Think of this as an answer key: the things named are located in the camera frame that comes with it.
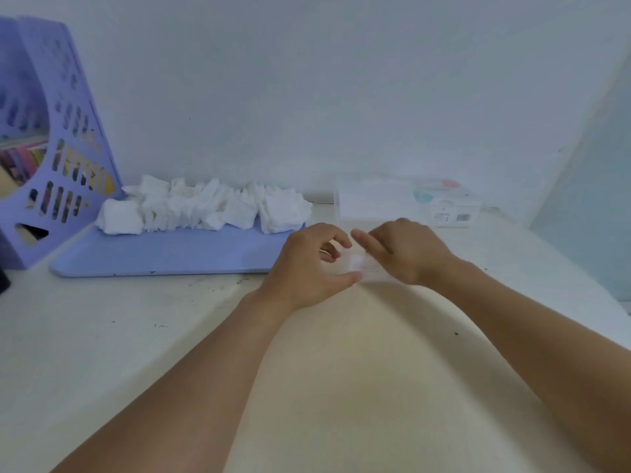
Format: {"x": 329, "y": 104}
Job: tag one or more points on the person's left hand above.
{"x": 300, "y": 270}

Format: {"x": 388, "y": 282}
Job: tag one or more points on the blue plastic tray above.
{"x": 167, "y": 251}

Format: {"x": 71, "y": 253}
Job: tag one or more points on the clear plastic box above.
{"x": 409, "y": 199}

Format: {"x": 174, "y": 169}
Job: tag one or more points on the person's left forearm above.
{"x": 177, "y": 389}

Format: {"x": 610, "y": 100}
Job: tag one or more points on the purple plastic file holder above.
{"x": 49, "y": 142}

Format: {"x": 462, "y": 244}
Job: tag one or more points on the person's right hand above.
{"x": 411, "y": 256}

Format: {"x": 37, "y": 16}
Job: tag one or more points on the person's left thumb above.
{"x": 345, "y": 279}

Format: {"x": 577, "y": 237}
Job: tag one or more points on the white cotton pad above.
{"x": 362, "y": 264}

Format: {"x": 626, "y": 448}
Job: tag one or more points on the person's right forearm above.
{"x": 537, "y": 349}

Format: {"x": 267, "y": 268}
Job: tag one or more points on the books in file holder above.
{"x": 22, "y": 160}

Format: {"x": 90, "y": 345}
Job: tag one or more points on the pile of white cotton pads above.
{"x": 207, "y": 206}

